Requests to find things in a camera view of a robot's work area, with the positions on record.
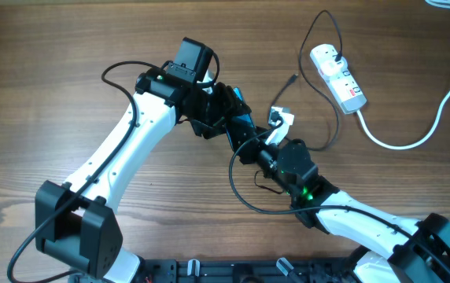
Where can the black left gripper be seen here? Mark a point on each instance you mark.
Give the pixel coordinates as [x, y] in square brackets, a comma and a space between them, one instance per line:
[229, 103]

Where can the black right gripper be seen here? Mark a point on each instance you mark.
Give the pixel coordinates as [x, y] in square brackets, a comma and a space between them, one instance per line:
[249, 153]

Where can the turquoise Galaxy smartphone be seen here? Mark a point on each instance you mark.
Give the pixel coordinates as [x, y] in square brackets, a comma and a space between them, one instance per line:
[245, 119]

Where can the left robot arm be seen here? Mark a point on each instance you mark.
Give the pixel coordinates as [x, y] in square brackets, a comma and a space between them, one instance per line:
[75, 222]

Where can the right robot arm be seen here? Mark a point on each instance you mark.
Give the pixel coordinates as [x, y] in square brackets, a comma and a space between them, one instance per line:
[392, 248]

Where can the white charger plug adapter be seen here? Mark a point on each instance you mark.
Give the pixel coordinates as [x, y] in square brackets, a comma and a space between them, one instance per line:
[332, 67]

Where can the white power strip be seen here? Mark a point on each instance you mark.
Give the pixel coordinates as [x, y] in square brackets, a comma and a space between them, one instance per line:
[343, 86]

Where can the black mounting rail base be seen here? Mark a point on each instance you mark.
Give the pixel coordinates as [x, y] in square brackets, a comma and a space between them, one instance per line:
[194, 270]

